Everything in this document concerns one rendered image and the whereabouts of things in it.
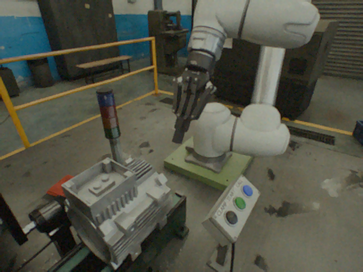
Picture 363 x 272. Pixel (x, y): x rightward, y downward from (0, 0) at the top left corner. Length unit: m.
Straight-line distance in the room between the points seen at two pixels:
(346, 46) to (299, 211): 6.03
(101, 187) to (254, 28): 0.50
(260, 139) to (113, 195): 0.60
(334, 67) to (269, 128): 6.03
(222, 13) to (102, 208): 0.51
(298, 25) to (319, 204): 0.70
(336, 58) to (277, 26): 6.27
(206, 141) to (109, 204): 0.55
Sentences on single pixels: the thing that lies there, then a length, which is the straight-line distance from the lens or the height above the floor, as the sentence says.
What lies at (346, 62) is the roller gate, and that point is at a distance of 6.85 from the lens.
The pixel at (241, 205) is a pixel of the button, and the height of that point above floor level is 1.07.
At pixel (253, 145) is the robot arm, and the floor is 1.00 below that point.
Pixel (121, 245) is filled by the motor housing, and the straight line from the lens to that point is 0.53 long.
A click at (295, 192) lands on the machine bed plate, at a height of 0.80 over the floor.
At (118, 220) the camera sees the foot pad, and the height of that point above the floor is 1.07.
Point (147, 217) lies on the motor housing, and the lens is 0.56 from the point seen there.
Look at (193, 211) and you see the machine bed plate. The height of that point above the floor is 0.80.
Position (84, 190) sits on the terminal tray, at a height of 1.11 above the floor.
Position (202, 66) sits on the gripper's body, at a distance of 0.56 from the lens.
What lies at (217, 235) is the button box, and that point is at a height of 1.03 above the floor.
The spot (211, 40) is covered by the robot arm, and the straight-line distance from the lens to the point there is 0.57.
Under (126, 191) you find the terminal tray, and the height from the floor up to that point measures 1.11.
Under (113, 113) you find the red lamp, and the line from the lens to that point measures 0.84.
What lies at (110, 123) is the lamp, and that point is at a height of 1.10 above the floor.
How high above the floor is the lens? 1.46
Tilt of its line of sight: 31 degrees down
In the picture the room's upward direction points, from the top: straight up
